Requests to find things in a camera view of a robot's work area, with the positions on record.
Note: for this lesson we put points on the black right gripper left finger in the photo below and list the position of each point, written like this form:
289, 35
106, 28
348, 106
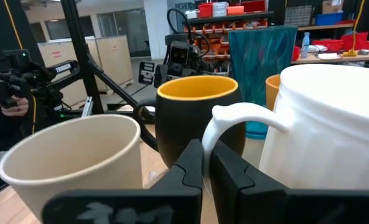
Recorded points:
140, 205

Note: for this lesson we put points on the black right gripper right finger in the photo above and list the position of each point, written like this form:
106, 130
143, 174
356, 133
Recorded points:
265, 205

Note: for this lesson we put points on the black mug with yellow inside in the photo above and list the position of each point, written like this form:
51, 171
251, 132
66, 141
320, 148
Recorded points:
190, 124

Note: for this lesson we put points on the beige cup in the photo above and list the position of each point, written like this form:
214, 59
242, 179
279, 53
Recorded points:
78, 161

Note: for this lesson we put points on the teal tumbler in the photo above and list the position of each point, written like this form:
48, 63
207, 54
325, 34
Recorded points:
259, 62

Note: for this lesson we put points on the white mug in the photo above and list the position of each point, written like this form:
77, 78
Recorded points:
327, 130

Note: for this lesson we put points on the orange cup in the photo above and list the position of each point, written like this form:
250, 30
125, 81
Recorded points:
272, 93

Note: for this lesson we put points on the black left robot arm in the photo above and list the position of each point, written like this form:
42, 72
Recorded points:
198, 60

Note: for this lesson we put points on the wooden shelf with black legs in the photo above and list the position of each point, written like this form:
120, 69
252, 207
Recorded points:
3, 208

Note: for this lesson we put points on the beige cabinet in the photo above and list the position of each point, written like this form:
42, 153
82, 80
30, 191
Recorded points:
59, 62
115, 59

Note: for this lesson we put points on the black rack with orange bins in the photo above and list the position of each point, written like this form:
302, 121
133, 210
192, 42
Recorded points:
221, 40

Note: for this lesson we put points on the red storage bin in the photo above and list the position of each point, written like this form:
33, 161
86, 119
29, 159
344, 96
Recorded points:
205, 10

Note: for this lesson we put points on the white storage bin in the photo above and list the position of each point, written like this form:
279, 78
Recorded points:
220, 8

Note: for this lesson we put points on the blue plastic bottle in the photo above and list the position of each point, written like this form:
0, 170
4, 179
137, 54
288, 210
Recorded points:
305, 45

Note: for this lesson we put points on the person's hand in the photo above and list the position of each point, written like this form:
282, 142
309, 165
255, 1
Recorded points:
14, 109

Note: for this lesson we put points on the wooden workbench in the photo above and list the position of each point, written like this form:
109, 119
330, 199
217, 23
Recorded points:
336, 57

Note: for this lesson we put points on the blue storage bin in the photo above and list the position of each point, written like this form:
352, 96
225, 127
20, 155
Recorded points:
328, 18

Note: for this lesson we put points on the cardboard box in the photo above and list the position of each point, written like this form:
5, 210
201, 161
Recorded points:
332, 6

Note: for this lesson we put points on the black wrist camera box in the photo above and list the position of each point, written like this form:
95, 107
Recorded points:
180, 53

